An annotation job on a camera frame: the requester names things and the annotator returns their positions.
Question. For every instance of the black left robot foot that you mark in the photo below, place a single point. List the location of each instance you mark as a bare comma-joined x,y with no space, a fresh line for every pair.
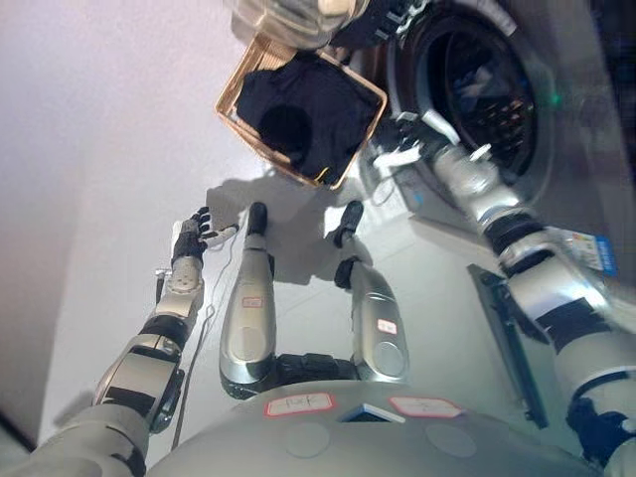
257,218

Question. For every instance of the black clothes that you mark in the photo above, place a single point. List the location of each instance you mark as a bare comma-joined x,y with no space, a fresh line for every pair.
318,109

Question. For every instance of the brown cardboard laundry box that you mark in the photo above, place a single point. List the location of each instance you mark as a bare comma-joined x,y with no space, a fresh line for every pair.
233,124

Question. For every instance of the energy label sticker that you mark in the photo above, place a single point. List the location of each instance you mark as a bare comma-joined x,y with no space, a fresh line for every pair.
593,253

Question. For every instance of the silver robot leg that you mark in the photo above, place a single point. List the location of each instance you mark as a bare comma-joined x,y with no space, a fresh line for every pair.
248,318
380,323

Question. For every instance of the dark grey flat panel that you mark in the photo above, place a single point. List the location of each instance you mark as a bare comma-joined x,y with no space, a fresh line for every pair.
512,348

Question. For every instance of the grey front-load washing machine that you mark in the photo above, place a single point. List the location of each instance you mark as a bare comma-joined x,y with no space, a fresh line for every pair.
581,124

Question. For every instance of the black right robot foot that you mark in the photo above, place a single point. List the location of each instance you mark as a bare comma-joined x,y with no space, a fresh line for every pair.
350,218

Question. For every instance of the black robot pelvis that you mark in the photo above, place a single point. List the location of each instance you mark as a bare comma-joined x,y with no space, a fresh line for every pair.
315,366

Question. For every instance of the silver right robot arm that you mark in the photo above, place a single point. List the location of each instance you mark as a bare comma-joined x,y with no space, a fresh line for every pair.
541,278

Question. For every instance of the silver right robot leg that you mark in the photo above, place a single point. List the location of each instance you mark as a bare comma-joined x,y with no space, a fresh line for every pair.
380,323

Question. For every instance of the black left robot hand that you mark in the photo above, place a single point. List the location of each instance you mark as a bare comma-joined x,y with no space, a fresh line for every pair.
189,243

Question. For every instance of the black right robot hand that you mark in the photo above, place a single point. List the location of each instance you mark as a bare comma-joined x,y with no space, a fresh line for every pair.
417,141

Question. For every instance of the white cloth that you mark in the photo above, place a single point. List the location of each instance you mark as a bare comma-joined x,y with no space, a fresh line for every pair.
469,83

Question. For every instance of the silver left robot leg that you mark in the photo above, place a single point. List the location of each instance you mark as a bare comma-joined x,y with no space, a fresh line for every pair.
248,318

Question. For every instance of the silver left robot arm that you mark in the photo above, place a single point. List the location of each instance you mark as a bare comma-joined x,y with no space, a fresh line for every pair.
134,372

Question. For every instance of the silver robot torso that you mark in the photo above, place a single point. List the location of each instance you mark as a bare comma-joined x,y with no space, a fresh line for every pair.
348,447

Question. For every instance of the black robot foot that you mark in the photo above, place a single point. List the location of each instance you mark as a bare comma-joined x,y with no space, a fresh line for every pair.
350,218
257,218

